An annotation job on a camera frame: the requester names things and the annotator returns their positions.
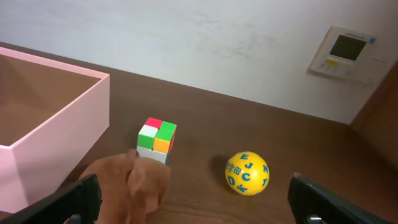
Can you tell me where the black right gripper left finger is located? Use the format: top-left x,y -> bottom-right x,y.
1,174 -> 102,224

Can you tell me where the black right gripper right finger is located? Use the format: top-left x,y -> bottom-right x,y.
288,173 -> 389,224

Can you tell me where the brown plush toy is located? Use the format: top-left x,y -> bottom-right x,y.
80,149 -> 171,224

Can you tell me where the colourful two-by-two puzzle cube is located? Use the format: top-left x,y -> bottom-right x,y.
136,117 -> 177,165

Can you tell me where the yellow ball with blue letters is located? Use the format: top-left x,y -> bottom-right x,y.
224,151 -> 270,196

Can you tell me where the pink open cardboard box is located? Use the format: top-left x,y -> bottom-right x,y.
1,48 -> 110,213

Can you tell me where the white wall control panel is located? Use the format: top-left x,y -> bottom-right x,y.
309,26 -> 388,85

